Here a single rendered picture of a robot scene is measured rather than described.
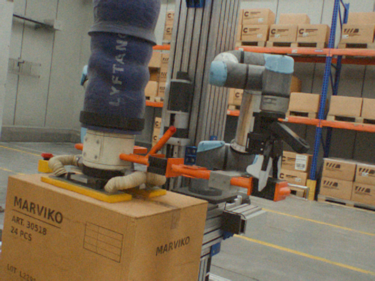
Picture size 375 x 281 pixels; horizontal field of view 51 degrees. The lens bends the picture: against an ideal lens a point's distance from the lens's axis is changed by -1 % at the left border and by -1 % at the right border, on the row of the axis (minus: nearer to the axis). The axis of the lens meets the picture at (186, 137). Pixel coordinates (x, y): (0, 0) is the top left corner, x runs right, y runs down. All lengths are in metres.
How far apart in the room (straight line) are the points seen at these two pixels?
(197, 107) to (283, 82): 0.93
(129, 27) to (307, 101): 7.28
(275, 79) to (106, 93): 0.55
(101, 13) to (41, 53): 11.56
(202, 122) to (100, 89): 0.74
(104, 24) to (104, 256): 0.72
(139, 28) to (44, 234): 0.74
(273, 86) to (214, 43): 0.93
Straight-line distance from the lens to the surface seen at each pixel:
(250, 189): 1.09
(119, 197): 1.27
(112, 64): 1.33
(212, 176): 1.15
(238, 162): 1.72
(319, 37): 8.61
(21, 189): 1.49
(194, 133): 1.96
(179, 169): 1.21
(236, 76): 1.17
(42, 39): 12.97
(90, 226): 1.25
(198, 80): 1.97
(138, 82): 1.35
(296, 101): 8.50
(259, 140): 1.09
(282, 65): 1.09
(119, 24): 1.35
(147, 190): 1.40
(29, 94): 12.70
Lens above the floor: 1.37
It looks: 3 degrees down
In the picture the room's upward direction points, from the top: 7 degrees clockwise
